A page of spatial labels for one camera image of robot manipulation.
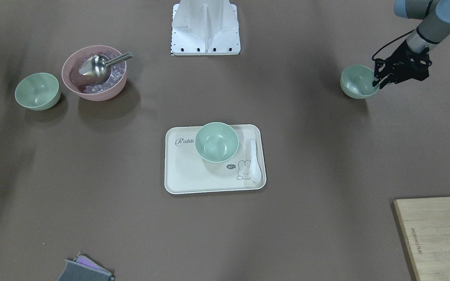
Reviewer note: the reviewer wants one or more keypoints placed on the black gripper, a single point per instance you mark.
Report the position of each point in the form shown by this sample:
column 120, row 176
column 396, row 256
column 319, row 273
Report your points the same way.
column 402, row 56

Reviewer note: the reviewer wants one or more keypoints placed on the green bowl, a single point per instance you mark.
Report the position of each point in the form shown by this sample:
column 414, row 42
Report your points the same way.
column 216, row 142
column 39, row 91
column 356, row 81

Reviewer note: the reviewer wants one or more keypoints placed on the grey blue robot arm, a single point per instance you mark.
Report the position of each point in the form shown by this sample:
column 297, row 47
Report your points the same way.
column 121, row 52

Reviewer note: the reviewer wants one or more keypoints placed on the pink bowl with ice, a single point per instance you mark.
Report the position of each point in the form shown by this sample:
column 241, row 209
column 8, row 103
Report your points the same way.
column 111, row 88

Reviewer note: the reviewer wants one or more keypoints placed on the metal ice scoop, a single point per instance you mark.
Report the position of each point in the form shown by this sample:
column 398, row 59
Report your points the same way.
column 99, row 66

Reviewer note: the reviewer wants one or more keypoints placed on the white ceramic spoon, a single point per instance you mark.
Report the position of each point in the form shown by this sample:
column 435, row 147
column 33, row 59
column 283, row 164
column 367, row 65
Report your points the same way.
column 255, row 170

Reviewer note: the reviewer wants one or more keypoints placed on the wooden cutting board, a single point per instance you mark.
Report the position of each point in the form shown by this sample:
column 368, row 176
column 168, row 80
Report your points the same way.
column 425, row 226

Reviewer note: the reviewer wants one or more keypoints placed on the green bowl on tray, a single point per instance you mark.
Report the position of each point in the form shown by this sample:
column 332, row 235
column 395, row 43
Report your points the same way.
column 216, row 142

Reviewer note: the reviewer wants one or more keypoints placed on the cream rabbit tray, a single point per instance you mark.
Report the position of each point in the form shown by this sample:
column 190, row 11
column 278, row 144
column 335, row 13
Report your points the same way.
column 186, row 172

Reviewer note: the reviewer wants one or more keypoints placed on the grey and purple cloths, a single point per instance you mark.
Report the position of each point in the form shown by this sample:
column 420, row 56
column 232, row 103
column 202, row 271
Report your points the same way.
column 82, row 268

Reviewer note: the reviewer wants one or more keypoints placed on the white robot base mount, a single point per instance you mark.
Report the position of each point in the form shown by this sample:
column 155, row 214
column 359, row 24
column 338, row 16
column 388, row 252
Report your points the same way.
column 205, row 27

